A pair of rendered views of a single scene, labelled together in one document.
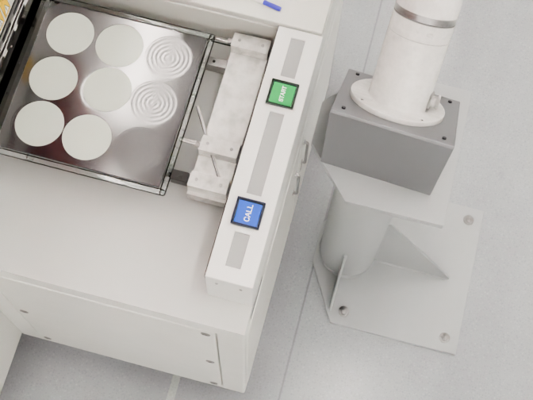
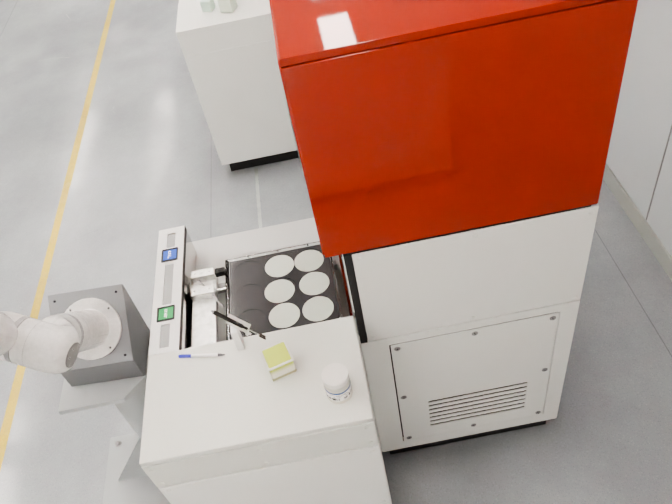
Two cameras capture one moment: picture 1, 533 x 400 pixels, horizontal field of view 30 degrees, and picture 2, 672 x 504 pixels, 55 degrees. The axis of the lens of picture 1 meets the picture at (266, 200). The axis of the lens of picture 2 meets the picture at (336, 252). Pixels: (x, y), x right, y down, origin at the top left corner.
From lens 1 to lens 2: 234 cm
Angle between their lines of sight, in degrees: 64
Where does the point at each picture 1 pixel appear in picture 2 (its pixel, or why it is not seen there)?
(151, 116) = (247, 289)
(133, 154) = (249, 269)
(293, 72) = (162, 329)
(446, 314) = (118, 457)
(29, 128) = (312, 256)
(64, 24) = (324, 311)
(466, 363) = (103, 438)
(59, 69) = (313, 288)
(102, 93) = (281, 288)
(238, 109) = (200, 319)
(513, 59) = not seen: outside the picture
